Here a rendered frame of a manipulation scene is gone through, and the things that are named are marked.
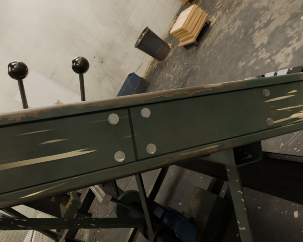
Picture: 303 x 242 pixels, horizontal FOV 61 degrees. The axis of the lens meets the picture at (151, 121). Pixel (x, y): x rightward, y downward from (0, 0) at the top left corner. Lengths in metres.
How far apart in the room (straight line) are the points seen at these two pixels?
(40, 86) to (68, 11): 2.24
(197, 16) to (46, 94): 2.87
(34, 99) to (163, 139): 4.59
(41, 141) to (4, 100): 6.09
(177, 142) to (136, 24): 6.32
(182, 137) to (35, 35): 6.10
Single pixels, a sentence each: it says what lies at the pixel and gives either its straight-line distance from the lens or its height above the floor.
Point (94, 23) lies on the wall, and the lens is 6.47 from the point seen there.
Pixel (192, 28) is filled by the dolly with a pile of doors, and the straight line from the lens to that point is 4.33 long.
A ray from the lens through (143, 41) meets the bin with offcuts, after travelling 5.45.
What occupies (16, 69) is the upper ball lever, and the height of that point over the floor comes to 1.51.
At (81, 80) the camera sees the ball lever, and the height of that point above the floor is 1.40.
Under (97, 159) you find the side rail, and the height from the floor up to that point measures 1.34.
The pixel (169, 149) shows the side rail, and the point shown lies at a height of 1.25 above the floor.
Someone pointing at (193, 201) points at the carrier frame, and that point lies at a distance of 1.95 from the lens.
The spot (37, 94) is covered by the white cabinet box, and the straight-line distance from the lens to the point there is 4.91.
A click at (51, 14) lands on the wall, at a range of 6.47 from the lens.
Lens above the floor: 1.42
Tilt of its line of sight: 20 degrees down
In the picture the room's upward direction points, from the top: 60 degrees counter-clockwise
